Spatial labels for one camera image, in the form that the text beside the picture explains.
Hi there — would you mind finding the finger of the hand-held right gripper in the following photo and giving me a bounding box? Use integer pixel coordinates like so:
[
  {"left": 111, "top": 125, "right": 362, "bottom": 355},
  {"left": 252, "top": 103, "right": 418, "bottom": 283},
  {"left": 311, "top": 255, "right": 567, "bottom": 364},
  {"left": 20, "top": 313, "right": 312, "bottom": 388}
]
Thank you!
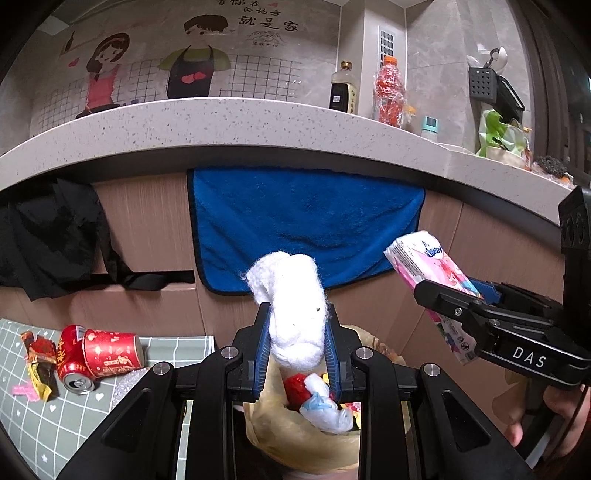
[
  {"left": 467, "top": 278, "right": 560, "bottom": 308},
  {"left": 413, "top": 279, "right": 502, "bottom": 356}
]

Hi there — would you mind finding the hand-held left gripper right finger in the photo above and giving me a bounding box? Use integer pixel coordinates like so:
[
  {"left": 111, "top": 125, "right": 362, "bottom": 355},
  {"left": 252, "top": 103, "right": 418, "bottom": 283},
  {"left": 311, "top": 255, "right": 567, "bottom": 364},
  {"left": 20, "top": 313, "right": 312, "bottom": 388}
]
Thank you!
[{"left": 323, "top": 302, "right": 529, "bottom": 480}]

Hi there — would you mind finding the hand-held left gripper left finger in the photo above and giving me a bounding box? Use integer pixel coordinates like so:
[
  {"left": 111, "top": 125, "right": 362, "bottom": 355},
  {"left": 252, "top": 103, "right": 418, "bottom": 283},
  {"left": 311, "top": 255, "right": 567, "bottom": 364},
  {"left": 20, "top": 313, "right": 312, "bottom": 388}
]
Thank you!
[{"left": 58, "top": 302, "right": 274, "bottom": 480}]

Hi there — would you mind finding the pink white tissue packet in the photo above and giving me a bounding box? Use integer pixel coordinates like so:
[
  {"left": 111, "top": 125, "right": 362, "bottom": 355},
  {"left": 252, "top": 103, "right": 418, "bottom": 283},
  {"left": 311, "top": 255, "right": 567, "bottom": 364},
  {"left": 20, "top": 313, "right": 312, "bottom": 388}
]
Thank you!
[{"left": 384, "top": 230, "right": 483, "bottom": 366}]

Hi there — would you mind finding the yellow plastic bin bag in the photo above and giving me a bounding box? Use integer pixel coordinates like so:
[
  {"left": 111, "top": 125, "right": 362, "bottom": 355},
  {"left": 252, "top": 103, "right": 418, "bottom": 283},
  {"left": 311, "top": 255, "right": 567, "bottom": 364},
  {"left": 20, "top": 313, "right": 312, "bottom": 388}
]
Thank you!
[{"left": 242, "top": 323, "right": 419, "bottom": 476}]

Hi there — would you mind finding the white fluffy cloth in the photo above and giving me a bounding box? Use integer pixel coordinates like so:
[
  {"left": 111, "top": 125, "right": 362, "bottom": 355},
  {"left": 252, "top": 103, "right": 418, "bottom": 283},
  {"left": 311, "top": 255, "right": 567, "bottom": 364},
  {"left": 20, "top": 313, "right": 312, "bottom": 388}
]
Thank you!
[{"left": 245, "top": 251, "right": 333, "bottom": 370}]

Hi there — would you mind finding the sparkly round yellow-rimmed coaster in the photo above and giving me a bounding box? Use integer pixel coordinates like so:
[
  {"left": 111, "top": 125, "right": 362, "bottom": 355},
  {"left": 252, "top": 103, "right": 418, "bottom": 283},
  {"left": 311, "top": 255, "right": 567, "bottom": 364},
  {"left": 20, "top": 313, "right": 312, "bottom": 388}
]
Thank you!
[{"left": 111, "top": 369, "right": 153, "bottom": 411}]

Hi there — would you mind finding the red gold snack wrapper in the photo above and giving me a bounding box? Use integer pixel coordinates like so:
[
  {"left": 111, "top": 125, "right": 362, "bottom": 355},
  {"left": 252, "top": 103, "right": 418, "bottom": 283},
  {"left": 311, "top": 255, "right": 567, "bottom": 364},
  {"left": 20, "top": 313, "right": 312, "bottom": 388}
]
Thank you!
[{"left": 20, "top": 330, "right": 58, "bottom": 401}]

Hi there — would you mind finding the person's right hand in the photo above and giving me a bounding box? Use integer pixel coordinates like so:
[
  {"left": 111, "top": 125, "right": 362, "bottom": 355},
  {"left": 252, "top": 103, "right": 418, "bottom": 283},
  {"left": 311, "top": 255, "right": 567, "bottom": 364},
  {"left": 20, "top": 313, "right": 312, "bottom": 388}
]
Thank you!
[{"left": 503, "top": 385, "right": 591, "bottom": 448}]

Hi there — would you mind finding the white crumpled wrapper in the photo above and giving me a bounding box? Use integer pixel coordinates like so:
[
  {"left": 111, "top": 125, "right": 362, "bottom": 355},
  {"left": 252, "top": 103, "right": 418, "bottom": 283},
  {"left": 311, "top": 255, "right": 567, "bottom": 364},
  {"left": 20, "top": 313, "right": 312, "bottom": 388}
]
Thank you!
[{"left": 300, "top": 374, "right": 354, "bottom": 435}]

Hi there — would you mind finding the dark scouring pad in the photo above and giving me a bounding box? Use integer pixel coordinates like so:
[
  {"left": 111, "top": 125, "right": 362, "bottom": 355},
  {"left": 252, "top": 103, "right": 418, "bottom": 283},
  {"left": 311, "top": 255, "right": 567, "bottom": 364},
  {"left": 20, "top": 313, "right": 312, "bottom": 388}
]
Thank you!
[{"left": 533, "top": 154, "right": 573, "bottom": 178}]

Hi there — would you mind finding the red paper cup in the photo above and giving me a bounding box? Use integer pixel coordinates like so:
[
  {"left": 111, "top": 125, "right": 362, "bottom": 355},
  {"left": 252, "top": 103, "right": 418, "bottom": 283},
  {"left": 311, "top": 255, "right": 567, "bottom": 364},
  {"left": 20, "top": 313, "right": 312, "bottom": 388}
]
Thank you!
[{"left": 82, "top": 328, "right": 145, "bottom": 380}]

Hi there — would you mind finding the blue towel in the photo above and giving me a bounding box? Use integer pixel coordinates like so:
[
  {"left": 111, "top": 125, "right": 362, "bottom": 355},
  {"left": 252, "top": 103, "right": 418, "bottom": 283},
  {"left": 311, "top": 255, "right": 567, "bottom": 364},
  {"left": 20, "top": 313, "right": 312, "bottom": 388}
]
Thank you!
[{"left": 187, "top": 167, "right": 426, "bottom": 296}]

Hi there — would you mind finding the green white plastic bag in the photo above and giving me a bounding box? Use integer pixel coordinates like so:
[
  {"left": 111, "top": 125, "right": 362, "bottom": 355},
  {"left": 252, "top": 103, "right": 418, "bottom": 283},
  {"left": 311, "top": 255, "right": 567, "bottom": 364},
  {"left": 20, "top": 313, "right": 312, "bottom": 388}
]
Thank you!
[{"left": 475, "top": 108, "right": 532, "bottom": 167}]

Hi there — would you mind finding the wooden base cabinet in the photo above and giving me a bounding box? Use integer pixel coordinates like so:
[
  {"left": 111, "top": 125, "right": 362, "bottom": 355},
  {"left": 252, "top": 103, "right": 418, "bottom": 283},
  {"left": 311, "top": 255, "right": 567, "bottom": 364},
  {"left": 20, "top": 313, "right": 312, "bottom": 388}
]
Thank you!
[{"left": 0, "top": 173, "right": 568, "bottom": 352}]

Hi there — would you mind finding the red drink can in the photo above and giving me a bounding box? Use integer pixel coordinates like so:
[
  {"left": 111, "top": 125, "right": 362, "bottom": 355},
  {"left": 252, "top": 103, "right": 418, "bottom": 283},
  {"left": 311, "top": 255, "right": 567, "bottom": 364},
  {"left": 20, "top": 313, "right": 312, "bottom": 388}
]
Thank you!
[{"left": 58, "top": 324, "right": 98, "bottom": 395}]

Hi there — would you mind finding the red drink bottle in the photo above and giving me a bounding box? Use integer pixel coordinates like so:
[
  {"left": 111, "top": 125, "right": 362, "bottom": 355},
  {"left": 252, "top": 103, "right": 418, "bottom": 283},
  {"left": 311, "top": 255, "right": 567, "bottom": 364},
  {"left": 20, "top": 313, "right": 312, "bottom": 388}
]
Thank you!
[{"left": 373, "top": 55, "right": 407, "bottom": 127}]

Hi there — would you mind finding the dark soy sauce bottle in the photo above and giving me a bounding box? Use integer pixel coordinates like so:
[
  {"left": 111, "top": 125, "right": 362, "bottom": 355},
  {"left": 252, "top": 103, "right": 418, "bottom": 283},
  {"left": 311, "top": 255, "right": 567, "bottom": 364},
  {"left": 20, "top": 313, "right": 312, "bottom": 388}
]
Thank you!
[{"left": 329, "top": 61, "right": 360, "bottom": 114}]

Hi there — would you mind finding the speckled stone counter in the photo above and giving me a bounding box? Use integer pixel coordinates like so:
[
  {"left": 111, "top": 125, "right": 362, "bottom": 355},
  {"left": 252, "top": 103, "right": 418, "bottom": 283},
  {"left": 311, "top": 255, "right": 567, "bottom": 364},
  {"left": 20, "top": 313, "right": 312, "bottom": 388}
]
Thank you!
[{"left": 0, "top": 97, "right": 578, "bottom": 241}]

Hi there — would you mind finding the black cloth bag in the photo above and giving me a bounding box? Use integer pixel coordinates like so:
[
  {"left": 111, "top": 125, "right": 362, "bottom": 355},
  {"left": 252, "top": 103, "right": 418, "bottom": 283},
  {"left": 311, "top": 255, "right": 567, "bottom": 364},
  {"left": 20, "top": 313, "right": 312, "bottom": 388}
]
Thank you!
[{"left": 0, "top": 178, "right": 195, "bottom": 301}]

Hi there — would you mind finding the white water heater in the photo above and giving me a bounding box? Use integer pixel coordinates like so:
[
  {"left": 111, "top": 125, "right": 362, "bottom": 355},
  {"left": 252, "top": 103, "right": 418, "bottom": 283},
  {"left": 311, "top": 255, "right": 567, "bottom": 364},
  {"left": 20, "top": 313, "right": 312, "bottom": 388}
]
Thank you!
[{"left": 360, "top": 0, "right": 409, "bottom": 121}]

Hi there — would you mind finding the black perforated wall rack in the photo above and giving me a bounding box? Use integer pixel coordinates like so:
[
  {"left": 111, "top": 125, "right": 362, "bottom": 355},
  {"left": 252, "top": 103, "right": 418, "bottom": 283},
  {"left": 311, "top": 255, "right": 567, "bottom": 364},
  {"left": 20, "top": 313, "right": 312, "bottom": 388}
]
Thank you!
[{"left": 468, "top": 67, "right": 526, "bottom": 118}]

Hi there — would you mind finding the cartoon couple wall poster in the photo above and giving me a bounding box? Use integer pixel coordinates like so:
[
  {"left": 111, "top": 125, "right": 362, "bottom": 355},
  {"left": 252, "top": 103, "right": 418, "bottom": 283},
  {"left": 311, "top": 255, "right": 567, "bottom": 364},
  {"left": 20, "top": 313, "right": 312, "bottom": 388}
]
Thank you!
[{"left": 32, "top": 0, "right": 342, "bottom": 121}]

